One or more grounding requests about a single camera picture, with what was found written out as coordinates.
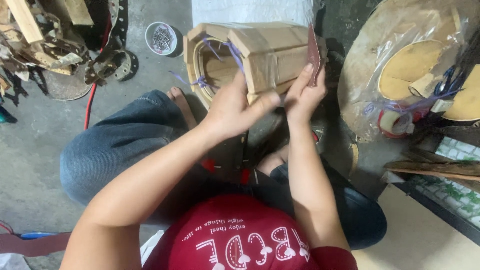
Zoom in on green patterned white mat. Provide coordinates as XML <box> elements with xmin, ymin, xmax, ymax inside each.
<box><xmin>409</xmin><ymin>136</ymin><xmax>480</xmax><ymax>230</ymax></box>

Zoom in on person's red printed shirt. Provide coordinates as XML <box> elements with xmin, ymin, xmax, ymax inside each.
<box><xmin>142</xmin><ymin>194</ymin><xmax>359</xmax><ymax>270</ymax></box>

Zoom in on reddish-brown sanding belt strip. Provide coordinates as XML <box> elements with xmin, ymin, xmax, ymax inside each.
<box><xmin>0</xmin><ymin>232</ymin><xmax>73</xmax><ymax>258</ymax></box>

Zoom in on person's blue jeans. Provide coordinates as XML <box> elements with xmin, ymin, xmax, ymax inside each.
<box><xmin>59</xmin><ymin>89</ymin><xmax>388</xmax><ymax>251</ymax></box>

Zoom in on white woven sack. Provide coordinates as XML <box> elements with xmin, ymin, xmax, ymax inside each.
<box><xmin>191</xmin><ymin>0</ymin><xmax>316</xmax><ymax>28</ymax></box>

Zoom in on white plastic bag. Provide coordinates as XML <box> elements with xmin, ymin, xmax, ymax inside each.
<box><xmin>0</xmin><ymin>253</ymin><xmax>31</xmax><ymax>270</ymax></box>

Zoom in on purple plastic string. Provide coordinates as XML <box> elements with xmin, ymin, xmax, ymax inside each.
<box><xmin>169</xmin><ymin>35</ymin><xmax>246</xmax><ymax>89</ymax></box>

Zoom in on person's right hand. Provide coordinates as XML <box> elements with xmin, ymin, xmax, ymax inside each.
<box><xmin>284</xmin><ymin>62</ymin><xmax>329</xmax><ymax>126</ymax></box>

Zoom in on clear tape roll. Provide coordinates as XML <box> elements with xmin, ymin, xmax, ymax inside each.
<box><xmin>377</xmin><ymin>108</ymin><xmax>416</xmax><ymax>139</ymax></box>

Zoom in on blue plastic object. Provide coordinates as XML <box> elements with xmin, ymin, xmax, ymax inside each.
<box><xmin>19</xmin><ymin>231</ymin><xmax>58</xmax><ymax>241</ymax></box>

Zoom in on black and red stool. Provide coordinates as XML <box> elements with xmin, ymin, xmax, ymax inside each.
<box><xmin>200</xmin><ymin>110</ymin><xmax>325</xmax><ymax>185</ymax></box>

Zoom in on red cable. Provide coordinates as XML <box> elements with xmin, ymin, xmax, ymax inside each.
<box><xmin>83</xmin><ymin>13</ymin><xmax>113</xmax><ymax>131</ymax></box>

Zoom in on heap of wood and sandpaper scraps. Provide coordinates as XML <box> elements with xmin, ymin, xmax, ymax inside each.
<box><xmin>0</xmin><ymin>0</ymin><xmax>139</xmax><ymax>107</ymax></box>

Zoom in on reddish-brown sandpaper piece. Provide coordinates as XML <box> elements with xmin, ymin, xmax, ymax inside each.
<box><xmin>307</xmin><ymin>22</ymin><xmax>322</xmax><ymax>88</ymax></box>

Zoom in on dark wooden planks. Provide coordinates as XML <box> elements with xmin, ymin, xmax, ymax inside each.
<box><xmin>383</xmin><ymin>148</ymin><xmax>480</xmax><ymax>193</ymax></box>

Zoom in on person's left foot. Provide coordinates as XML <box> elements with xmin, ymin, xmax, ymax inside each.
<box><xmin>166</xmin><ymin>86</ymin><xmax>198</xmax><ymax>131</ymax></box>

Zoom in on large round wooden board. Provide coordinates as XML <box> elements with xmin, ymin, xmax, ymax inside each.
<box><xmin>337</xmin><ymin>0</ymin><xmax>480</xmax><ymax>142</ymax></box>

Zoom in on white bowl of screws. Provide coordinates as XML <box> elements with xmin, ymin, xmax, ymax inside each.
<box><xmin>145</xmin><ymin>21</ymin><xmax>178</xmax><ymax>56</ymax></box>

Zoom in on person's left hand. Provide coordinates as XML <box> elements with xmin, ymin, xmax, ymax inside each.
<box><xmin>202</xmin><ymin>70</ymin><xmax>281</xmax><ymax>142</ymax></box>

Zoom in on white paper sheet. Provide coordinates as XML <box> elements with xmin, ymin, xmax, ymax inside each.
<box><xmin>140</xmin><ymin>229</ymin><xmax>165</xmax><ymax>265</ymax></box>

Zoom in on clear bag of wooden pieces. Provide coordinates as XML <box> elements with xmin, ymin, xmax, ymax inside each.
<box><xmin>362</xmin><ymin>0</ymin><xmax>480</xmax><ymax>122</ymax></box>

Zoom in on beige flat board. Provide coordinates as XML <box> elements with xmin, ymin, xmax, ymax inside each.
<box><xmin>352</xmin><ymin>185</ymin><xmax>480</xmax><ymax>270</ymax></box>

